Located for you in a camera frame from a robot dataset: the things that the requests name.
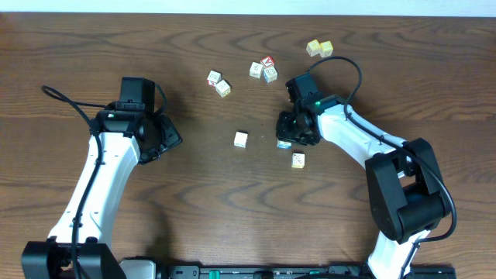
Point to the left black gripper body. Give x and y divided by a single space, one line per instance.
157 135

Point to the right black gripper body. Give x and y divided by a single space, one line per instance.
291 129

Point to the yellow edged airplane block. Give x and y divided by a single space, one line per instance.
298 160

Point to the blue edged pencil block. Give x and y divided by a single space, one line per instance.
283 145

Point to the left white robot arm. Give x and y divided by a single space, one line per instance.
124 133

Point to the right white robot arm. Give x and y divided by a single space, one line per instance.
407 196

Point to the blue edged letter block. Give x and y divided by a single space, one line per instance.
270 74

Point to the plain white wooden block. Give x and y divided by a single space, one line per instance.
240 139

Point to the white block centre cluster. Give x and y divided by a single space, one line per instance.
256 70

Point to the red letter A block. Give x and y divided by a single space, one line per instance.
267 61

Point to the yellow block left of pair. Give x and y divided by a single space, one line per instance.
313 48

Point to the yellow block of pair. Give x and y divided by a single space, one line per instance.
313 48
326 49

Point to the white block red print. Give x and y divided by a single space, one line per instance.
214 78

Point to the white block yellow edge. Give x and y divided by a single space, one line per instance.
223 88

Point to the yellow block right of pair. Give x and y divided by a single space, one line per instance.
326 49

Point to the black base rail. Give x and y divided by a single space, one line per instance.
196 272

